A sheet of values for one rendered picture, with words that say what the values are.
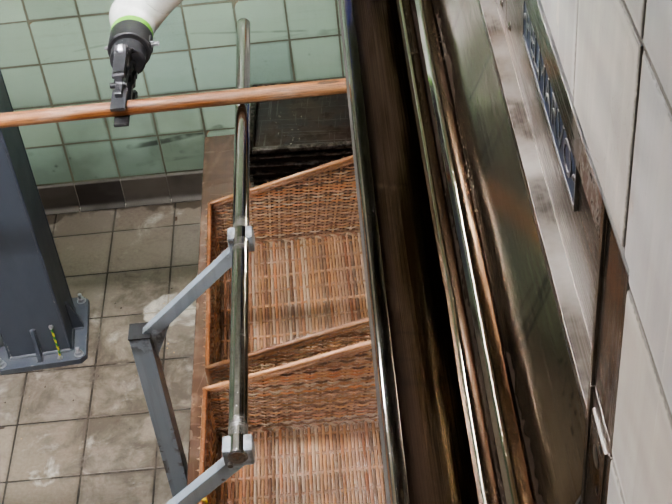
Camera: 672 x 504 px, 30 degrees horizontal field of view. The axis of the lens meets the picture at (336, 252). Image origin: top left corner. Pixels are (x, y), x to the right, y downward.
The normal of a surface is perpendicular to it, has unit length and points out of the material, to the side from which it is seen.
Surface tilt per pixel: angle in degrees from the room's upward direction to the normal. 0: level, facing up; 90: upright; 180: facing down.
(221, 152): 0
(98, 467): 0
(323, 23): 90
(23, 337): 90
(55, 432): 0
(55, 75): 90
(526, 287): 70
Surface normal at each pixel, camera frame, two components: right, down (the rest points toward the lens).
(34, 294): 0.12, 0.65
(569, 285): -0.08, -0.74
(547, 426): -0.96, -0.17
